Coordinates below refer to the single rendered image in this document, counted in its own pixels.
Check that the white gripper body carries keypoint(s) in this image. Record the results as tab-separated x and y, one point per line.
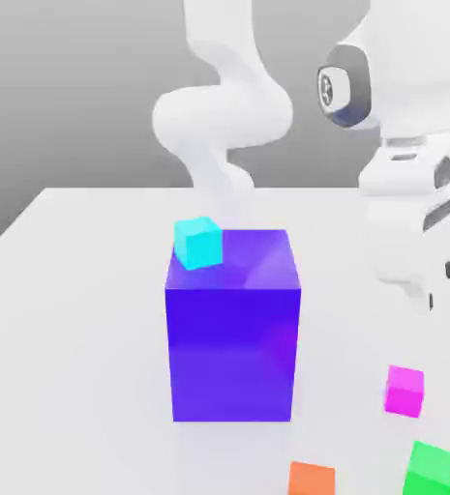
398	239

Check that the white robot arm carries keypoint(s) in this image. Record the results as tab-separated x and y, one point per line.
224	112

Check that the small magenta cube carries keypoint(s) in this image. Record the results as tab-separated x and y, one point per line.
404	394

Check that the small green cube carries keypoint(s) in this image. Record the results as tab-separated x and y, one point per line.
431	468

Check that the small cyan cube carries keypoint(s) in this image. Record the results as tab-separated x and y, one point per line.
201	245

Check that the small orange cube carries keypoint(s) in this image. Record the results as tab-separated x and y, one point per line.
311	479

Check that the large purple box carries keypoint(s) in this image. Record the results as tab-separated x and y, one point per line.
232	348

